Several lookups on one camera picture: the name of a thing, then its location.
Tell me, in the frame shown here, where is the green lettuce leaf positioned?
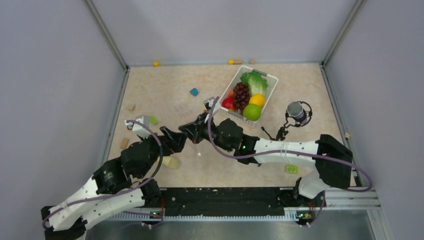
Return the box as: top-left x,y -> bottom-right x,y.
240,71 -> 268,96

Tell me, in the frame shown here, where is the blue block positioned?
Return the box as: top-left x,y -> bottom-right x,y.
189,88 -> 199,97

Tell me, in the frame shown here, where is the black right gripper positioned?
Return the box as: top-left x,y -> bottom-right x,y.
179,112 -> 234,153

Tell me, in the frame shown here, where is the green lime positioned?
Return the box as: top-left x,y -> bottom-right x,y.
242,103 -> 262,122

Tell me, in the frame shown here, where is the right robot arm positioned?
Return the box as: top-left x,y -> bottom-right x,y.
178,112 -> 353,206

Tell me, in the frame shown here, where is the cream cylinder block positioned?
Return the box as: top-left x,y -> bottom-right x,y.
162,156 -> 180,169

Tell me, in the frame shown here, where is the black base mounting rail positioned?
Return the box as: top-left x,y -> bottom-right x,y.
144,187 -> 323,217

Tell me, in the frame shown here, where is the green toy block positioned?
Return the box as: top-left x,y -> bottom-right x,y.
149,115 -> 158,125

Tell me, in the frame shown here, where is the clear zip top bag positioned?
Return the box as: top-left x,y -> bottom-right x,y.
159,102 -> 199,129

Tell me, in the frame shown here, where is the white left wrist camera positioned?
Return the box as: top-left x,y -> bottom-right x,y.
125,115 -> 151,140

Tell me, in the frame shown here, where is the microphone on black tripod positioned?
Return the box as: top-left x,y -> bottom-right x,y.
261,101 -> 313,141

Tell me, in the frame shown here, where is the dark red grape bunch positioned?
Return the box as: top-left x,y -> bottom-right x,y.
232,82 -> 251,113

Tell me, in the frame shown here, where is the red apple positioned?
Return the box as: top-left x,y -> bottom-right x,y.
221,97 -> 236,112

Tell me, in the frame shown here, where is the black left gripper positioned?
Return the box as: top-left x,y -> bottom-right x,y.
137,125 -> 189,179

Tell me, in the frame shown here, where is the wooden rectangular block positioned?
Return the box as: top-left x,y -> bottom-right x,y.
119,137 -> 130,150

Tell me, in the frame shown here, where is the white perforated plastic basket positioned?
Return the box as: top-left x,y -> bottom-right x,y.
219,65 -> 279,128

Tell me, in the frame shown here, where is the light green lego brick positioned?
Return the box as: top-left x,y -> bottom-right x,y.
285,164 -> 299,174

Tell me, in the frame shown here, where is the yellow lemon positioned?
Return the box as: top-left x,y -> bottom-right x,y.
249,93 -> 266,108

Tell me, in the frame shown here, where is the yellow and wood peg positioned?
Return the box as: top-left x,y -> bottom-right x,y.
228,59 -> 243,65

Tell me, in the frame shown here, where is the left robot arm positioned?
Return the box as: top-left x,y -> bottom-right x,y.
41,126 -> 187,240

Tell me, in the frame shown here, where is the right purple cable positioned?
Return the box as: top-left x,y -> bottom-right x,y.
206,96 -> 374,228

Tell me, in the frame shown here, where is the small wooden cube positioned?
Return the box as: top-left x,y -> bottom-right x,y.
126,104 -> 136,112

